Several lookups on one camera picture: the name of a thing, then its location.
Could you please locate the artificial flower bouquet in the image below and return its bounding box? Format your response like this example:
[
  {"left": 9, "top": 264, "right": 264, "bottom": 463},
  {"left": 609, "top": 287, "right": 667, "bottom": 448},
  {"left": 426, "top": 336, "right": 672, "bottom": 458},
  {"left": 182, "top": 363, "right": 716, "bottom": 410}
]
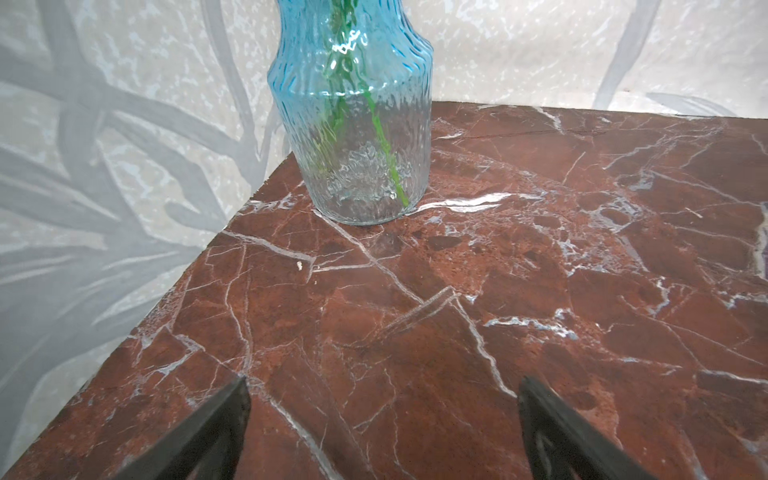
[{"left": 315, "top": 1, "right": 410, "bottom": 207}]

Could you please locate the blue glass vase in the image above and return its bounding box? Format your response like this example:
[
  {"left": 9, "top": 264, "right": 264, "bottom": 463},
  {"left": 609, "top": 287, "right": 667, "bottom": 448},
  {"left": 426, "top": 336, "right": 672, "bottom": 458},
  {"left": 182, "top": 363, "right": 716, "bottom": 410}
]
[{"left": 267, "top": 0, "right": 434, "bottom": 225}]

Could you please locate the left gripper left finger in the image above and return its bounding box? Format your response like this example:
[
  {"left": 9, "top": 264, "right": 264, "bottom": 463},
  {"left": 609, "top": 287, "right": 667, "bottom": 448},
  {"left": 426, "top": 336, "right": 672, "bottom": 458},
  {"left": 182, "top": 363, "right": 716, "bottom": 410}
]
[{"left": 115, "top": 377, "right": 251, "bottom": 479}]

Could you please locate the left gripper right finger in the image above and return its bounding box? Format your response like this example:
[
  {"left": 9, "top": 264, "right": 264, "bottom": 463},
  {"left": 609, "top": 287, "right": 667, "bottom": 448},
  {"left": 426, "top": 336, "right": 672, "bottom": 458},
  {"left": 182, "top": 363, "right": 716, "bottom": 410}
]
[{"left": 518, "top": 376, "right": 653, "bottom": 479}]

